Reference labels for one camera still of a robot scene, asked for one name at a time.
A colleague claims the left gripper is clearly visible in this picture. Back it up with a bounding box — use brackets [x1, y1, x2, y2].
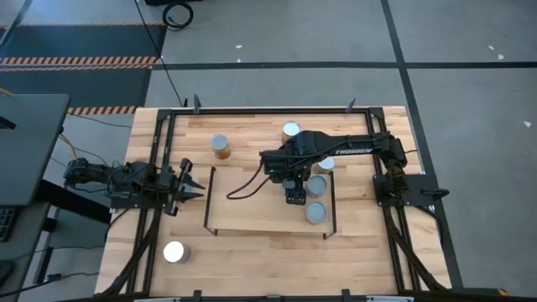
[159, 159, 206, 216]

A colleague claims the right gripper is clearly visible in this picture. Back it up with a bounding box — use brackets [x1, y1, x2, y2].
[260, 147, 315, 206]

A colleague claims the pink label can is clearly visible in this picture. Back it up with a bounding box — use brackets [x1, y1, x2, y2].
[305, 174, 328, 200]

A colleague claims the carrot print can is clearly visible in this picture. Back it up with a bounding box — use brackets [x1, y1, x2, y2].
[305, 201, 328, 225]

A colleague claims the plain silver can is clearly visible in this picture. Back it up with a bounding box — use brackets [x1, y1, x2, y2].
[313, 157, 336, 175]

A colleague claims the orange red label can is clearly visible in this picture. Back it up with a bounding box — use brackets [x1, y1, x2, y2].
[209, 133, 232, 161]

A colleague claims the yellow tan label can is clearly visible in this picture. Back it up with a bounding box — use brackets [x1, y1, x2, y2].
[162, 240, 192, 264]

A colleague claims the peach orange label can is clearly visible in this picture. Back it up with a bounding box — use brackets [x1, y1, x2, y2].
[281, 121, 301, 142]

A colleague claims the wooden shelf with black legs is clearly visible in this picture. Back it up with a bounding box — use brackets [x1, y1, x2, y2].
[202, 166, 338, 242]

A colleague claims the dark floor mat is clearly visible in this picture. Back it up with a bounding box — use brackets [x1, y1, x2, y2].
[0, 23, 168, 109]

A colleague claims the dark grey desk top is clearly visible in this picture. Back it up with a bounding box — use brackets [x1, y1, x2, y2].
[0, 93, 70, 207]

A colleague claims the computer keyboard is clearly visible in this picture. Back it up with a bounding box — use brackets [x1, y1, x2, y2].
[0, 208, 18, 242]

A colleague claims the black equipment base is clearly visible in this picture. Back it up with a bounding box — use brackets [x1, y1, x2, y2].
[144, 0, 205, 6]

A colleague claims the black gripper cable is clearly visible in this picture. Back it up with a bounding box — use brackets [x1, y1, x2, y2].
[226, 162, 272, 200]

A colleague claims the black metal table frame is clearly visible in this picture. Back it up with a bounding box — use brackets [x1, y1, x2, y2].
[100, 107, 452, 302]

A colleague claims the black desk frame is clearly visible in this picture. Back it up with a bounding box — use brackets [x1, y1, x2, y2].
[33, 179, 113, 285]

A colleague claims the thin black floor cable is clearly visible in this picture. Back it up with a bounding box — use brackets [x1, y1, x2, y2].
[133, 0, 188, 108]

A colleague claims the coiled black cable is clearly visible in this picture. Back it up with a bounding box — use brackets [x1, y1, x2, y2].
[161, 2, 195, 31]

